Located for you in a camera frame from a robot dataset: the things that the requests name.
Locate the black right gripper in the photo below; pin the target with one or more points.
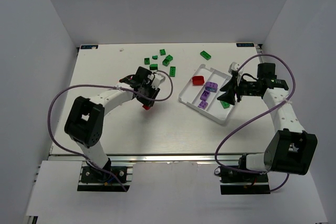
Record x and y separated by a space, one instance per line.
236 88

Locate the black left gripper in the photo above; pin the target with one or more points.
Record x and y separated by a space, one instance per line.
149 96

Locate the purple paw print lego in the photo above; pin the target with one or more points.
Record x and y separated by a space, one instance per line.
211 86

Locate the small purple lego brick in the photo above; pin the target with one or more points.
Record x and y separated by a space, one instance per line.
205 95

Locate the purple square lego brick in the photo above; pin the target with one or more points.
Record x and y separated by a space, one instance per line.
203 105

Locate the red rounded lego brick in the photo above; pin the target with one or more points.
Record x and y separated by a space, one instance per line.
198 80

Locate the green long lego brick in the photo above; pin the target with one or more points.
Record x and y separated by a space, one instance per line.
172 72

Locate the green long lego plate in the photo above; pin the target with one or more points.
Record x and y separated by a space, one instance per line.
205 55

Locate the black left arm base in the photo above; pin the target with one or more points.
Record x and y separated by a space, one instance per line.
93 180

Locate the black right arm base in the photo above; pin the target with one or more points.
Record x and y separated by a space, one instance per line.
238 183

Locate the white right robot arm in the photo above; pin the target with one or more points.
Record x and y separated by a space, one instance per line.
291 149

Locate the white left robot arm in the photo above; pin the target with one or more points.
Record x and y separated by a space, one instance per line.
85 121

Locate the white three-compartment tray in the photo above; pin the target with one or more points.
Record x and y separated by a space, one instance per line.
191 95

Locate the green square lego brick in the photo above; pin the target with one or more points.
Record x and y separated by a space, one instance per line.
167 60

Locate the green small lego brick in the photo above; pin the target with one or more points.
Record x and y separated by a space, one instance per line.
162 52

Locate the blue right corner label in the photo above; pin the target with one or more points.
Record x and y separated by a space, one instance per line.
245 44

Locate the blue corner label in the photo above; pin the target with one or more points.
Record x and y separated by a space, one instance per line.
88 47
245 44

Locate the blue left corner label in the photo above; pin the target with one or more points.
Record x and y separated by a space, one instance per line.
88 47

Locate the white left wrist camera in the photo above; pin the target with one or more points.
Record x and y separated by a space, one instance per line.
155 79

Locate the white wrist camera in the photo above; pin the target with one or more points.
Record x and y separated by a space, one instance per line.
236 71
155 79

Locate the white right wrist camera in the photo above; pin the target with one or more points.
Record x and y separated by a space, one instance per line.
236 71

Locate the aluminium table rail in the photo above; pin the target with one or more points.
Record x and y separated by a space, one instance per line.
141 158

